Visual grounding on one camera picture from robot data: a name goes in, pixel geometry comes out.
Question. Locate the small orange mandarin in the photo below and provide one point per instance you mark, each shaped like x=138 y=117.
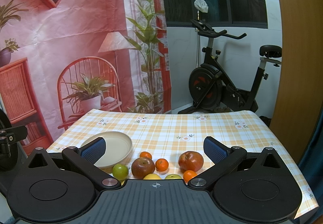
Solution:
x=146 y=154

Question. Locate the yellow lemon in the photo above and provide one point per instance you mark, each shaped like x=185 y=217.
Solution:
x=152 y=177

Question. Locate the large red apple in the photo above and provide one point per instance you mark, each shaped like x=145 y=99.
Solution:
x=191 y=160

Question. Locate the green apple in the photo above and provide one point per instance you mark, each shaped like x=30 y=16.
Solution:
x=120 y=172

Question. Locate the beige round plate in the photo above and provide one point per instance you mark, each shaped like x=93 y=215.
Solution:
x=118 y=148

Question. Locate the black exercise bike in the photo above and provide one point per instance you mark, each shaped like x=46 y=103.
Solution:
x=209 y=84

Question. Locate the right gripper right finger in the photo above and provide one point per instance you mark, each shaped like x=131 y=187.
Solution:
x=225 y=160

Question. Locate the wooden door panel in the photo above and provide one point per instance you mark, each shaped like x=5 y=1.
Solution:
x=299 y=99

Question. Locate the printed pink backdrop cloth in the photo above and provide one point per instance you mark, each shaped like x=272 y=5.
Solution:
x=60 y=56

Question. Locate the orange plaid tablecloth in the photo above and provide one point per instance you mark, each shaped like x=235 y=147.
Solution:
x=168 y=136

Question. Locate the yellow-green apple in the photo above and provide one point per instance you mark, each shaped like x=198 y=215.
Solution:
x=173 y=177

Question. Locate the dark red apple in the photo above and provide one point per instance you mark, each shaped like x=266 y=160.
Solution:
x=141 y=167

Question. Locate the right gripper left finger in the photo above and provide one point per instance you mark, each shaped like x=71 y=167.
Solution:
x=82 y=160

